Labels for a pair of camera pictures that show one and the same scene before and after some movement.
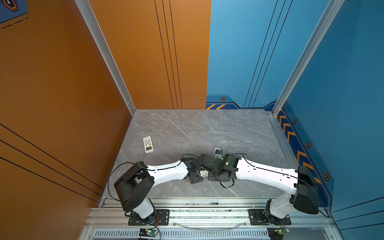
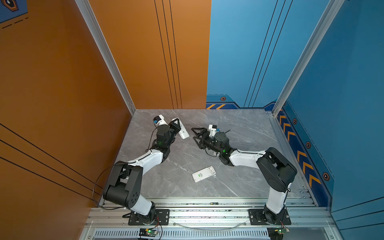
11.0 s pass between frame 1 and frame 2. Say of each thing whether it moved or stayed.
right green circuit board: stayed
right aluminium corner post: stayed
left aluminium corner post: stayed
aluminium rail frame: stayed
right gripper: moved
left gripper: moved
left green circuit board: stayed
